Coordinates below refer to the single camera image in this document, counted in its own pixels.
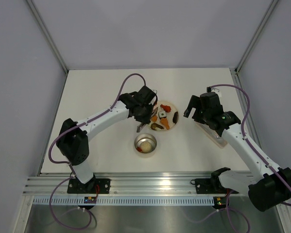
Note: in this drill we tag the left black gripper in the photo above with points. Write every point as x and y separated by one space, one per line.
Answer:
147 118

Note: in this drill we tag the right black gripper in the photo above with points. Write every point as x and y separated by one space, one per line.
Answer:
195 102

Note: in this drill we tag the orange fried piece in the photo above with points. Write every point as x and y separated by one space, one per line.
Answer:
154 118

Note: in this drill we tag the white steamed bun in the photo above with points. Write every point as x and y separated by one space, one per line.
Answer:
146 147

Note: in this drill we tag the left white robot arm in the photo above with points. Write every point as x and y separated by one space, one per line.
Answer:
73 140

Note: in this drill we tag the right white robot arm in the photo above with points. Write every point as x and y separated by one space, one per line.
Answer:
270 184

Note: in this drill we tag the steel lunch box bowl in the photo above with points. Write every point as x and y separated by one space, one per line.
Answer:
145 137

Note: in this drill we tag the dark sea cucumber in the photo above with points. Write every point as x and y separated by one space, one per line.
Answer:
175 117

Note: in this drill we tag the sushi roll piece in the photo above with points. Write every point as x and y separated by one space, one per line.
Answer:
162 114

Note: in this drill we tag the dark brown shrimp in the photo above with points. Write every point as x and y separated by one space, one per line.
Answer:
155 126

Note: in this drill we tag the red lobster piece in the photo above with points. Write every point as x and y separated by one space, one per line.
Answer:
166 108

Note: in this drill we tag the cream round plate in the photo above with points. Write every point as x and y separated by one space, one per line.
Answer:
157 108

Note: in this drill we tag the orange fried shrimp lower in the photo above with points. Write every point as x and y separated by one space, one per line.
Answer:
165 123

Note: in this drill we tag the clear cutlery case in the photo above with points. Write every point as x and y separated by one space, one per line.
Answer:
212 135

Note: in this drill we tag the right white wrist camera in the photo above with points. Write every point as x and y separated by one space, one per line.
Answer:
215 90

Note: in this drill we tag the aluminium mounting rail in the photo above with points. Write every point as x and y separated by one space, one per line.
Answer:
125 184

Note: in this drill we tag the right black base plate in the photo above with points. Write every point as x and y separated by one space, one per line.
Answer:
204 186

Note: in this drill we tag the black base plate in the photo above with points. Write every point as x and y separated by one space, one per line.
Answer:
100 186
204 186

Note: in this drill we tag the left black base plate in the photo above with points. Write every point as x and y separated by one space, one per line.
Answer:
100 186

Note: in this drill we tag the right aluminium frame post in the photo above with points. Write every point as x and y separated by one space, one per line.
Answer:
256 35

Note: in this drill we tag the aluminium frame post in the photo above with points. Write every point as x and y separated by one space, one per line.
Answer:
256 35
46 34

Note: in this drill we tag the white slotted cable duct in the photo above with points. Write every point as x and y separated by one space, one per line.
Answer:
125 201

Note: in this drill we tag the left aluminium frame post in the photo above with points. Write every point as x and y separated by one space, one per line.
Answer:
46 34

